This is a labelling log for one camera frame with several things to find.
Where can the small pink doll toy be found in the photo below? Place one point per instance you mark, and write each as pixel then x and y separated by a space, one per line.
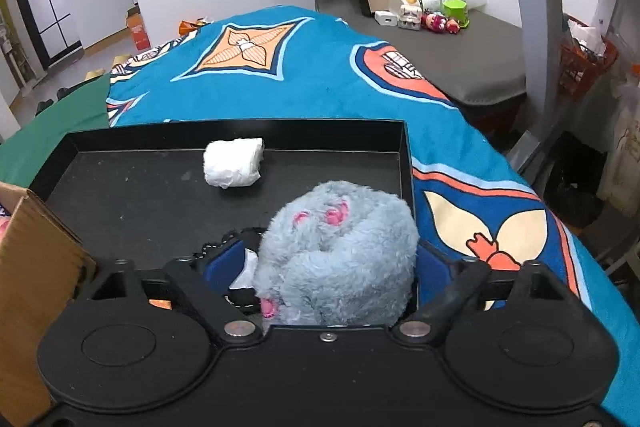
pixel 454 26

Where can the black tray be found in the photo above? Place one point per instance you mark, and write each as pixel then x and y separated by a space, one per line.
pixel 125 197

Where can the yellow label plastic container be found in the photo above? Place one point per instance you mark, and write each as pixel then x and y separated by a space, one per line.
pixel 415 0

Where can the cardboard box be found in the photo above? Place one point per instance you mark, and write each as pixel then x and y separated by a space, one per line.
pixel 35 282

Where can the blue printed blanket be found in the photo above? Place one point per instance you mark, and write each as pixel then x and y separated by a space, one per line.
pixel 325 72

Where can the orange snack bag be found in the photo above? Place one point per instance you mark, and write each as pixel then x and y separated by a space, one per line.
pixel 192 26

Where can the white pink plush toy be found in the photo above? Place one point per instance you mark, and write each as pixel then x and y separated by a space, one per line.
pixel 3 222

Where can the black stitched stuffed toy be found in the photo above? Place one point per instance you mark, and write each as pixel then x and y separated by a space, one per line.
pixel 242 298

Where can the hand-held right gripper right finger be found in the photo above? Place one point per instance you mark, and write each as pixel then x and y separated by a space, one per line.
pixel 432 264

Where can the orange basket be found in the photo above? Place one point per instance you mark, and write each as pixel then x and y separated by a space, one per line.
pixel 585 62

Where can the orange carton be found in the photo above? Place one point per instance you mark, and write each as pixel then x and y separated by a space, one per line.
pixel 137 34

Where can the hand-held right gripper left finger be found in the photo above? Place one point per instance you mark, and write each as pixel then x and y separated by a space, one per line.
pixel 222 269

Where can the grey padded bench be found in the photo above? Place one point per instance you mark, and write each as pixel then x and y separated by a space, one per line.
pixel 470 57

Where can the grey plush toy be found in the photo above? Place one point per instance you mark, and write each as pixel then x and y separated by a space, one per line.
pixel 340 257

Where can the green cloth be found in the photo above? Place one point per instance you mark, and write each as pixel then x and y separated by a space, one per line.
pixel 60 117

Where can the green plastic cup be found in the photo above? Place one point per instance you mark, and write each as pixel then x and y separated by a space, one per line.
pixel 456 12

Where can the yellow slipper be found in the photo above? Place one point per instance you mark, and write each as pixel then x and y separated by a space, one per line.
pixel 95 76
pixel 121 60

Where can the white crumpled soft wad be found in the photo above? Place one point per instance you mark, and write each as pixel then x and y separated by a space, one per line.
pixel 232 162

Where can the white charger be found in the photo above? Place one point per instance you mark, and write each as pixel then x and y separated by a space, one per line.
pixel 385 18

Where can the grey metal frame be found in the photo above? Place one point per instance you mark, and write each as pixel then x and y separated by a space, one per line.
pixel 537 7

